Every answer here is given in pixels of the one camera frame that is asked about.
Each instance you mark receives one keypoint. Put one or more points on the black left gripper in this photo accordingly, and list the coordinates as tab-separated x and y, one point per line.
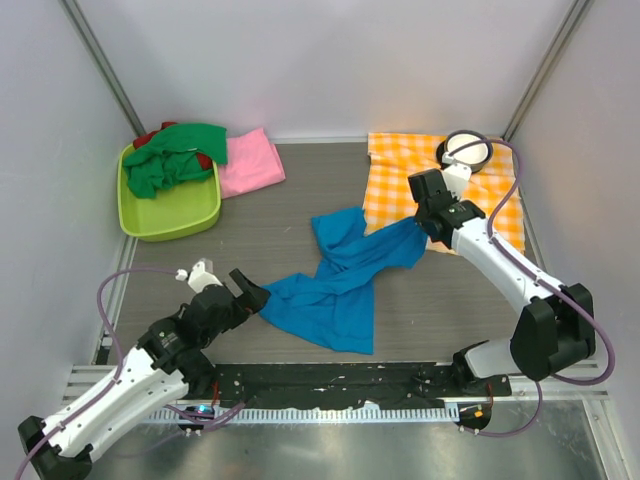
254	298

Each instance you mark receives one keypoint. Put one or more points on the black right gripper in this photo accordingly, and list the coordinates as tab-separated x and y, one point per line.
418	214

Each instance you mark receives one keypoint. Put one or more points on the black white bowl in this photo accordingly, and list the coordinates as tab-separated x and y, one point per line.
467	147

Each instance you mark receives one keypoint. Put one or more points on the orange checkered cloth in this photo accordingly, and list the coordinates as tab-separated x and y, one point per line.
396	156

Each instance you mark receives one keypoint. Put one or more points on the blue t shirt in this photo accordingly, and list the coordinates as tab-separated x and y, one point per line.
335	308

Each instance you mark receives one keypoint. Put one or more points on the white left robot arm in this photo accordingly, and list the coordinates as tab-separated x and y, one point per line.
167	364

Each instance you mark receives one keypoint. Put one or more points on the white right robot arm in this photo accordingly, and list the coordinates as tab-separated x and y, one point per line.
552	332

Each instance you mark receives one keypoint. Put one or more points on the lime green plastic basin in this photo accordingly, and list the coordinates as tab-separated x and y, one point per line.
186	209

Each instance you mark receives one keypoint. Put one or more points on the folded pink t shirt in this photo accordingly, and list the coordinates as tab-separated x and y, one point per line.
253	164

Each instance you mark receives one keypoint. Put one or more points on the red t shirt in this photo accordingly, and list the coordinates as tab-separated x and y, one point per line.
204	161

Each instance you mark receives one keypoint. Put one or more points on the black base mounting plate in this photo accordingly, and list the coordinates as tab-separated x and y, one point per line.
338	386

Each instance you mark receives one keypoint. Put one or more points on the green t shirt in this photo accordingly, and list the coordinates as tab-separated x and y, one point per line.
169	159

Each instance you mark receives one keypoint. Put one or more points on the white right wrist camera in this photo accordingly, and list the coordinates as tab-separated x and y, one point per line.
456	175

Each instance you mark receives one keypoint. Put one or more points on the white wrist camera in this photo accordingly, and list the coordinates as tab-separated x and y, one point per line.
456	175
199	277

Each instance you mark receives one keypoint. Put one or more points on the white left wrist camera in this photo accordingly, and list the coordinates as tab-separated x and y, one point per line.
199	277

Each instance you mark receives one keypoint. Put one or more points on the aluminium frame rail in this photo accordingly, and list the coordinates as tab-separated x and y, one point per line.
82	378

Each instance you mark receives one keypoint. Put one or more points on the white slotted cable duct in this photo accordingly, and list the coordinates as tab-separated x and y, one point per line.
369	413

